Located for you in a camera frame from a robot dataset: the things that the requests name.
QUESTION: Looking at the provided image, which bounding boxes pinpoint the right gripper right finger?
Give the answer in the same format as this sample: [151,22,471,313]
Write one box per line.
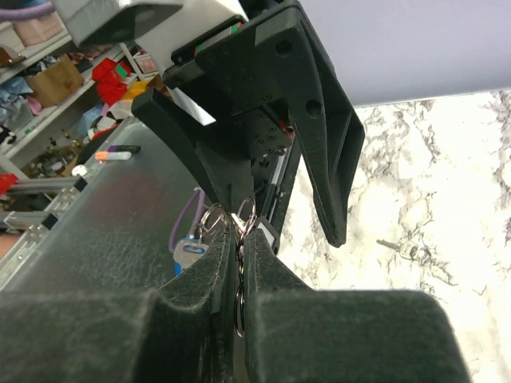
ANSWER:
[244,230,469,382]

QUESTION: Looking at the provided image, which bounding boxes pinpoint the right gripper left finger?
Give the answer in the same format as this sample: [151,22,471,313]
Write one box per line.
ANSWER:
[1,229,234,382]

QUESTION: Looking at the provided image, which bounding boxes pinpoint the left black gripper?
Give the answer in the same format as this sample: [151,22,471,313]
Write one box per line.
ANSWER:
[132,1,363,247]

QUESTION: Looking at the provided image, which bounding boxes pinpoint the keys with blue tag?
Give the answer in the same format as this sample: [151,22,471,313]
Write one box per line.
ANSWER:
[199,196,279,338]

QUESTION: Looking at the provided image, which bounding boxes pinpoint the blue plastic key tag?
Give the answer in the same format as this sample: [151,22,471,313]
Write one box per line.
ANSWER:
[173,238,208,276]

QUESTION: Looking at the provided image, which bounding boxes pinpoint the loose silver key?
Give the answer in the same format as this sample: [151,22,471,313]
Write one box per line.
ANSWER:
[376,239,430,261]

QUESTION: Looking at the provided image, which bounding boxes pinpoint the orange purple marker pen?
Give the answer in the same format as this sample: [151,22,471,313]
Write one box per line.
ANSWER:
[94,145,141,162]

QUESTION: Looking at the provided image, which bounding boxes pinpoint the brown cardboard box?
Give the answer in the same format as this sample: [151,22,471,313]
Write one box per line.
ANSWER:
[25,55,85,108]

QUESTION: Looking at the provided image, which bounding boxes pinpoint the cluttered storage shelf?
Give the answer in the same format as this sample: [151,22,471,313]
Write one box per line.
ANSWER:
[1,13,156,180]

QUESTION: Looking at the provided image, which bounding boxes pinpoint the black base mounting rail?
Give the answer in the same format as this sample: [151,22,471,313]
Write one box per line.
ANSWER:
[252,143,301,255]

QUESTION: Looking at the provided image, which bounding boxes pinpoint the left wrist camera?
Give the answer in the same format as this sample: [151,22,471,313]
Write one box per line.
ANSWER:
[52,0,248,48]

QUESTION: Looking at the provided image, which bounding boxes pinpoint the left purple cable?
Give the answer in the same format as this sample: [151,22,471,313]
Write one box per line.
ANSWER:
[0,0,207,252]

